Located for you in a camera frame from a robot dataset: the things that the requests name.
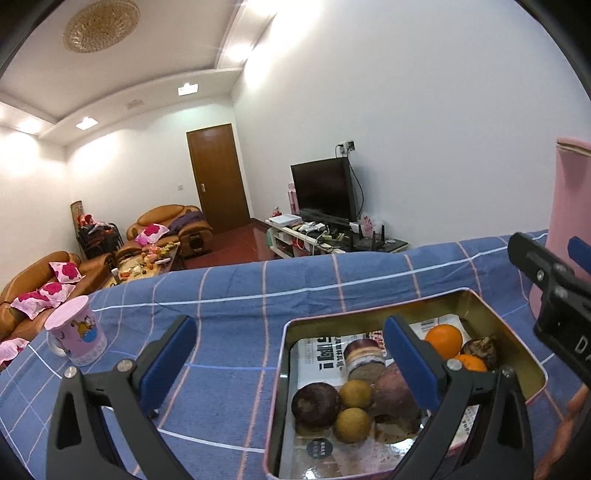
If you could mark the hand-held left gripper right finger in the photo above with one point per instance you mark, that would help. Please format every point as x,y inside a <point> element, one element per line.
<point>411,364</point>

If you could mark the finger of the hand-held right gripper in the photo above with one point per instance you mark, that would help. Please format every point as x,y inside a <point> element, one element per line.
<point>540,265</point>
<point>581,251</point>

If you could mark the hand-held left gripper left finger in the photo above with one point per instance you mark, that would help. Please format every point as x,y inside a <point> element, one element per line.
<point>168,355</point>

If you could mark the reddish purple fruit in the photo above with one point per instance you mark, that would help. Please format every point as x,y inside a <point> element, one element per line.
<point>392,392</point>

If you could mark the orange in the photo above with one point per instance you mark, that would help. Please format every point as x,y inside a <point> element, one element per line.
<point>443,341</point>
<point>473,363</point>

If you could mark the cut purple fruit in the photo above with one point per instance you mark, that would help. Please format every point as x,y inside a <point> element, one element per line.
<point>364,359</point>

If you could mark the small yellow-brown round fruit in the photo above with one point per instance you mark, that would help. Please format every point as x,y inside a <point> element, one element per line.
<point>356,393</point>
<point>352,425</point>

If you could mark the pink tin box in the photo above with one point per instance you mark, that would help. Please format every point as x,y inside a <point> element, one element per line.
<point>360,323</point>

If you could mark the dark mangosteen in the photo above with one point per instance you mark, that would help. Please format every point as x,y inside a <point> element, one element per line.
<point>316,405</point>
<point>482,350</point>

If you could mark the person's right hand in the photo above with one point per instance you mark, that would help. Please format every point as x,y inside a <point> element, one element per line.
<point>565,443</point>

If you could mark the pink tin lid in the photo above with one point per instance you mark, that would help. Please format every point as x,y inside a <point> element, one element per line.
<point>570,198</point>

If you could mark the blue checked tablecloth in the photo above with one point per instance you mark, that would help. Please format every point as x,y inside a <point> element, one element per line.
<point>231,300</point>

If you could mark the pink mug with lid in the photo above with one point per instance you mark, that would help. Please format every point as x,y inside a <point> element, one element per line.
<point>81,332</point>

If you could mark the newspaper lining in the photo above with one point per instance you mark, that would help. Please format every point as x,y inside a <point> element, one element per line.
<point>318,355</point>

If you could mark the wooden coffee table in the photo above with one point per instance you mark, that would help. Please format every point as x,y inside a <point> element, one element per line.
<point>171,261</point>

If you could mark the pile of assorted snacks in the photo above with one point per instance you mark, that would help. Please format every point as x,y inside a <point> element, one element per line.
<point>145,263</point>

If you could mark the pink flowered pillow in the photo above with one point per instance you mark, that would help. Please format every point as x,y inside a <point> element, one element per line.
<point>56,293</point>
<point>11,350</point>
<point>151,234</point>
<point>66,272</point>
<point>32,304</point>

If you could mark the brown leather armchair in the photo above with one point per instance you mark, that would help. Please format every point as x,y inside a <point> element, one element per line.
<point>194,230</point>

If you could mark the black router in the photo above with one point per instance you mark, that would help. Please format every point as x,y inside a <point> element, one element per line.
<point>369,242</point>

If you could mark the purple blanket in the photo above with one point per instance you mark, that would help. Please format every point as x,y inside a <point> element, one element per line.
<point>187,219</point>

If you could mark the black cluttered rack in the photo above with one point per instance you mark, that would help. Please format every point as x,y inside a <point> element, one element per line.
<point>99,235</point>

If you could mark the pink white plastic bag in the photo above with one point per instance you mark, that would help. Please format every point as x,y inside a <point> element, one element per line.
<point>369,224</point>

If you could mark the long brown leather sofa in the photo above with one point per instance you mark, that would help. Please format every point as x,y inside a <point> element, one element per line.
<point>27,277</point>

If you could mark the white TV stand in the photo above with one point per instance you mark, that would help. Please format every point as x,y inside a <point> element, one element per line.
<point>288,237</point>

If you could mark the tall red patterned board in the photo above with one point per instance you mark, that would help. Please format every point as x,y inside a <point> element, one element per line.
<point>76,212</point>

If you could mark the white set-top box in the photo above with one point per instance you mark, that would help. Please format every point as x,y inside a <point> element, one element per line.
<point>286,219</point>

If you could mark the brown wooden door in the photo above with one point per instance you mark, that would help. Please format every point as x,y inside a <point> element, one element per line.
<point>217,180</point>

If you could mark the black television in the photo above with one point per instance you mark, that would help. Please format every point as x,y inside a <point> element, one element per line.
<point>323,189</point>

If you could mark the pink gift bag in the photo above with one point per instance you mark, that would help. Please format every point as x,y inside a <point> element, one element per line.
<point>293,198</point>

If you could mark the square ceiling light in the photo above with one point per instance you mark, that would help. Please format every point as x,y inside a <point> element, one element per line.
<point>87,122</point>
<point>188,88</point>

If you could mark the round gold ceiling lamp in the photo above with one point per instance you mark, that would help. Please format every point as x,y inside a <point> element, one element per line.
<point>101,23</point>

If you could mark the wall socket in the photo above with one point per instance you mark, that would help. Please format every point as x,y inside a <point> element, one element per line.
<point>347,147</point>

